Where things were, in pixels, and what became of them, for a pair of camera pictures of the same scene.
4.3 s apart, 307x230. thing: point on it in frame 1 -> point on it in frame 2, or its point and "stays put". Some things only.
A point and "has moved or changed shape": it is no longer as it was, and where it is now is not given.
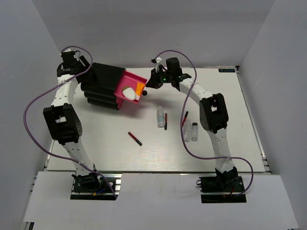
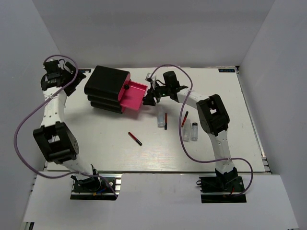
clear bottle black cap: (194, 132) stays put
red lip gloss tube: (185, 116) stays put
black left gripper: (84, 60) -> (72, 87)
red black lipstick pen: (135, 139) stays put
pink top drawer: (128, 80) has moved or changed shape
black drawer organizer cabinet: (99, 84) has moved or changed shape
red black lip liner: (166, 121) stays put
